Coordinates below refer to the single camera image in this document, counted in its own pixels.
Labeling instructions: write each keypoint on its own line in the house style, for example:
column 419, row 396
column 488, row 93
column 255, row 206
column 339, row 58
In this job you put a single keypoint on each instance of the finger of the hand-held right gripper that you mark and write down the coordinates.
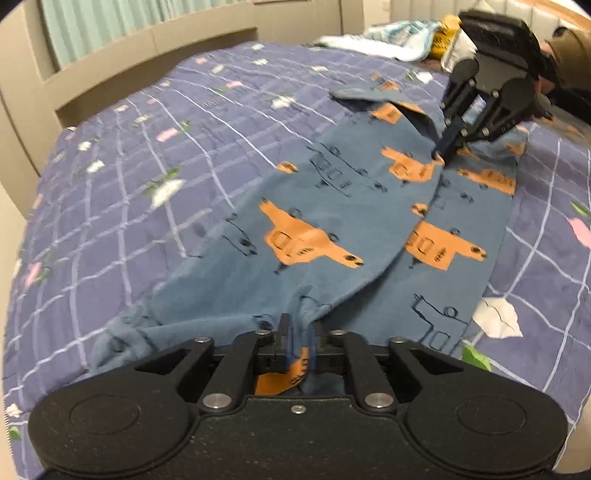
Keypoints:
column 491, row 124
column 455, row 117

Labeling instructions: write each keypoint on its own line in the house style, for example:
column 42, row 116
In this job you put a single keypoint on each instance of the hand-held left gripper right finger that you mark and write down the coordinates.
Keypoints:
column 316, row 344

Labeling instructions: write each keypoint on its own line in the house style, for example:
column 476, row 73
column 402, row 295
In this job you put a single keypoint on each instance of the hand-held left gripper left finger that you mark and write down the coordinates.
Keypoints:
column 284, row 344

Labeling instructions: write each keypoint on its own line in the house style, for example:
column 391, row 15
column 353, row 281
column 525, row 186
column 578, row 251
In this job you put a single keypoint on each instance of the blue pants with orange print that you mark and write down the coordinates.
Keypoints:
column 369, row 212

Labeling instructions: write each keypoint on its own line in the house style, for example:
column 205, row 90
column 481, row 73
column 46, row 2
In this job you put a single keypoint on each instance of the person's right forearm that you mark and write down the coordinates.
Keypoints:
column 570, row 50

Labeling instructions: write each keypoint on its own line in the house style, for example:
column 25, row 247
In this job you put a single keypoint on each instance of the white plastic bag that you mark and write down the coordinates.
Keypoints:
column 455, row 53

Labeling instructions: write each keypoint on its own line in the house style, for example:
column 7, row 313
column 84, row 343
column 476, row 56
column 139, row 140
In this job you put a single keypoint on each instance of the yellow plastic bag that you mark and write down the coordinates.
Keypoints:
column 445, row 32

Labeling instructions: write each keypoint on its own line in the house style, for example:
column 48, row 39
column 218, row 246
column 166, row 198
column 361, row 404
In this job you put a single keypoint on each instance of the grey padded headboard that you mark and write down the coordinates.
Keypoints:
column 545, row 11

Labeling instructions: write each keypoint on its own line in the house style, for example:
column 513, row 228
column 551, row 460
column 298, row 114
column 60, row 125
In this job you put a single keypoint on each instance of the light blue white towel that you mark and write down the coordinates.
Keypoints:
column 392, row 39

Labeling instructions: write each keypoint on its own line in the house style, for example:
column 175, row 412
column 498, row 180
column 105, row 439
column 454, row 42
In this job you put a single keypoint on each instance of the purple checked floral blanket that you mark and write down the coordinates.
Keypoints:
column 161, row 138

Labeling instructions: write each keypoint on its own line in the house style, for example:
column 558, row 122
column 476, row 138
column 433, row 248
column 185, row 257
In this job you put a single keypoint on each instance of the pale green curtain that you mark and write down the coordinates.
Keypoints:
column 138, row 23

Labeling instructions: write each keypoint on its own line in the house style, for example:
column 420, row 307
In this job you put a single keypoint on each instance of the beige window cabinet frame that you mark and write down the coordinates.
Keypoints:
column 27, row 83

